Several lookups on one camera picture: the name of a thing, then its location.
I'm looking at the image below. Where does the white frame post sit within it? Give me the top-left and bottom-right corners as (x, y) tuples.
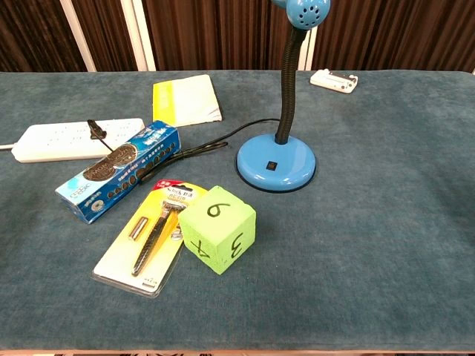
(120, 0), (157, 72)
(59, 0), (98, 73)
(296, 24), (317, 71)

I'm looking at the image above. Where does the teal table cloth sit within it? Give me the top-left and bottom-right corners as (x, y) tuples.
(0, 69), (475, 352)

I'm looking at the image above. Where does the white power strip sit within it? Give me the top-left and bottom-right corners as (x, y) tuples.
(10, 117), (145, 164)

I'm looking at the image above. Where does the brown pleated curtain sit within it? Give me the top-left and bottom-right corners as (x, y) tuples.
(0, 0), (475, 73)

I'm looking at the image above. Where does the blue sandwich cookie box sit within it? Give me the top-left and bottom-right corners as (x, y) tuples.
(54, 119), (182, 225)

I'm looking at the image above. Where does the yellow and white notebook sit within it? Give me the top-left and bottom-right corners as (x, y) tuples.
(152, 73), (223, 128)

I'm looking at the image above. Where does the blue gooseneck desk lamp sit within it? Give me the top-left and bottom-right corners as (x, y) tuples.
(236, 0), (331, 193)

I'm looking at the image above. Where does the black lamp power cable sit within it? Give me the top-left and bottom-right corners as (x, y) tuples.
(87, 117), (281, 183)

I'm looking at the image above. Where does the razor in blister pack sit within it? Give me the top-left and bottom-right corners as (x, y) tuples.
(91, 179), (209, 300)

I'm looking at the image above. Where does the small white rectangular device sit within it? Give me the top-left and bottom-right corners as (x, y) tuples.
(309, 68), (359, 94)

